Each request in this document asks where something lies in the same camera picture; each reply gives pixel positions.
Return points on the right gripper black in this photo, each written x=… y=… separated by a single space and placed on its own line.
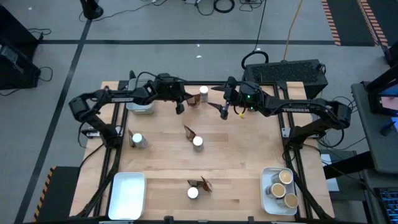
x=245 y=95

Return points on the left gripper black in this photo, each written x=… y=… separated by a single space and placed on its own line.
x=169 y=88

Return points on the brown orange taco seasoning packet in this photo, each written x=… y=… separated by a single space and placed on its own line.
x=206 y=185
x=194 y=101
x=194 y=183
x=189 y=133
x=131 y=138

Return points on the bagel sesame seasoning glass jar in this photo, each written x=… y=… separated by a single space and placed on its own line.
x=137 y=138
x=198 y=141
x=203 y=90
x=192 y=193

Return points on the tan-lidded glass spice jar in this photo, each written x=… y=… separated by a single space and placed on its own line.
x=285 y=176
x=291 y=200
x=276 y=189

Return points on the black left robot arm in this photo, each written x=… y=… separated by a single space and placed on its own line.
x=124 y=99

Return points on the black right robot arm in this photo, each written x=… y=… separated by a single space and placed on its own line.
x=298 y=109

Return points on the small yellow tag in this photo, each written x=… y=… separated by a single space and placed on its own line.
x=241 y=115

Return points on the white plastic bin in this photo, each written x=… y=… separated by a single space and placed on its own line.
x=140 y=108
x=270 y=205
x=127 y=196

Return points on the black computer case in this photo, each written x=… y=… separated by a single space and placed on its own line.
x=286 y=73

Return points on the black stand base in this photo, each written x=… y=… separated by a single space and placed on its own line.
x=91 y=9

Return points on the black desk beam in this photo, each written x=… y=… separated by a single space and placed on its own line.
x=348 y=165

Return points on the black mat orange hazard stripes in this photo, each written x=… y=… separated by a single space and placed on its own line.
x=348 y=21
x=62 y=193

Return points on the grey desk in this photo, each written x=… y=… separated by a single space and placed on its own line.
x=373 y=140

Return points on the black computer monitor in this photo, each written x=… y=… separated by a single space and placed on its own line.
x=387 y=102

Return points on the small black desk device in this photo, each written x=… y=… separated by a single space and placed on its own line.
x=388 y=129

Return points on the black equipment case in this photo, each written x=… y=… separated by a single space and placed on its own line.
x=15 y=71

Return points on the black stand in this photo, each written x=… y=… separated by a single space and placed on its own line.
x=392 y=53

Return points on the black cabinet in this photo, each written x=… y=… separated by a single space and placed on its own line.
x=12 y=28

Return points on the backlit black keyboard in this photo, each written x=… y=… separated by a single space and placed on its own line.
x=388 y=202

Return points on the black aluminium table frame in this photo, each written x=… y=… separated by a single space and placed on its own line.
x=273 y=83

